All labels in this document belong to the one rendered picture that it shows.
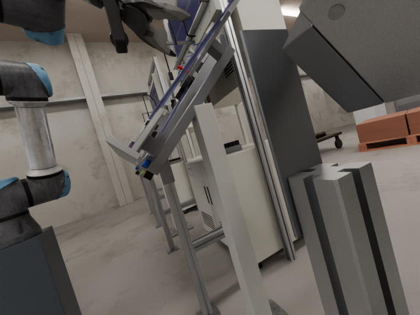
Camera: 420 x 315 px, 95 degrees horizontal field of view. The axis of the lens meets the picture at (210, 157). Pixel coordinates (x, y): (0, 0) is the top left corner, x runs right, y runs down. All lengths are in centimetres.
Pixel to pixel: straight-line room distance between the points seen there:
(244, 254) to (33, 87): 91
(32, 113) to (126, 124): 438
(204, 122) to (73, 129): 480
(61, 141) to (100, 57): 220
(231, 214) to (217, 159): 17
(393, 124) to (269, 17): 255
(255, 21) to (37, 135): 117
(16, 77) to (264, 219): 115
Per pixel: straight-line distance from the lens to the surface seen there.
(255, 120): 102
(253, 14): 134
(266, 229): 110
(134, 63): 592
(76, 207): 518
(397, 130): 353
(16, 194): 100
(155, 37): 59
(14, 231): 99
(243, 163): 98
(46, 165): 100
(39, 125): 97
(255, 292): 75
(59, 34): 64
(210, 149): 57
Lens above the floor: 68
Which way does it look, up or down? 3 degrees down
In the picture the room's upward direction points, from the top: 16 degrees counter-clockwise
